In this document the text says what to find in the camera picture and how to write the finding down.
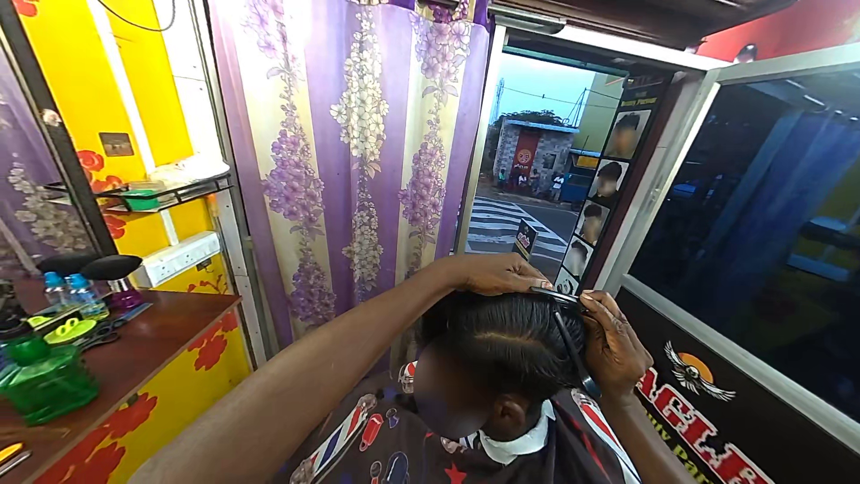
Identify person's right hand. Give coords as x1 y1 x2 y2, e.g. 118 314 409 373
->
579 289 654 406

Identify white power socket strip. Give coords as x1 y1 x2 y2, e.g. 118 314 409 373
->
136 230 222 289

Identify yellow-green plastic clip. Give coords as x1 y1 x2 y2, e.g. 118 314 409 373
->
42 317 99 346

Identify black wire shelf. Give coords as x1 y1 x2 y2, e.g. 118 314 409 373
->
94 172 233 213

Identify stone building with red door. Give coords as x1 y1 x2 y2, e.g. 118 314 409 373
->
493 118 579 203

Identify grey metal door closer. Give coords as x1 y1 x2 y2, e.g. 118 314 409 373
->
488 5 567 35

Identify black scissors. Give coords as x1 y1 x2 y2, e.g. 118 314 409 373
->
75 318 130 352

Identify glass door with metal frame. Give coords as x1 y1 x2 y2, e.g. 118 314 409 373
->
594 43 860 484

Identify black sign with winged logo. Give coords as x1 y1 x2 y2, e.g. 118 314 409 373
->
615 285 834 484

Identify silver scissors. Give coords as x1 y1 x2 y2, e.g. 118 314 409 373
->
531 286 591 309

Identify poster strip with portraits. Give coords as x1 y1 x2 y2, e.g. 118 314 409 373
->
555 70 676 297

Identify black cable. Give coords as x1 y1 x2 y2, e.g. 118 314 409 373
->
96 0 177 32

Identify framed wall mirror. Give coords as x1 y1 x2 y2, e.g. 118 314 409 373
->
0 0 118 317

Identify person's left hand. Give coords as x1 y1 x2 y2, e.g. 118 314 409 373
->
445 253 553 297

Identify small black signboard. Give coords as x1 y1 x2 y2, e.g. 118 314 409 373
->
512 218 538 262

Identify green box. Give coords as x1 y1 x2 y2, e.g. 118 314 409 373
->
122 181 163 211

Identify dark square wall switch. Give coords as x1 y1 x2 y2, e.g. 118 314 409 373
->
99 132 135 157

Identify white plastic bag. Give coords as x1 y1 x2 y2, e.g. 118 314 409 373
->
148 156 231 190

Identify white neck strip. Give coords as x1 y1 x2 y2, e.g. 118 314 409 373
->
464 400 557 465

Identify clear blue-capped bottle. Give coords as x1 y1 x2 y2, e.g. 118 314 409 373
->
68 273 110 321
43 271 72 311

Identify black patterned barber cape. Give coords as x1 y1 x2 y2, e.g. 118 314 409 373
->
272 362 642 484

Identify purple brush with black bristles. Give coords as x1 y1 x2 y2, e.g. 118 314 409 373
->
82 254 144 311

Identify black comb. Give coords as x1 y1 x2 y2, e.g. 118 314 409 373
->
554 309 602 399

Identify purple floral curtain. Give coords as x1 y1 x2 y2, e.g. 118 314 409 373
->
206 0 491 371

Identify brown wooden counter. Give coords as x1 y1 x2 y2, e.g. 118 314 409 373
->
0 288 241 484

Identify person's right forearm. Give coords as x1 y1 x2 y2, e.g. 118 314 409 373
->
599 391 701 484

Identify metal door frame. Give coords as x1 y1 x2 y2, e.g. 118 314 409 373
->
454 13 743 297

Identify orange handled tool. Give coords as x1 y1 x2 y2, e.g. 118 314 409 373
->
0 441 32 480

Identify green bottle with black cap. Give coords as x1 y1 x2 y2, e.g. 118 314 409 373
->
0 316 101 427

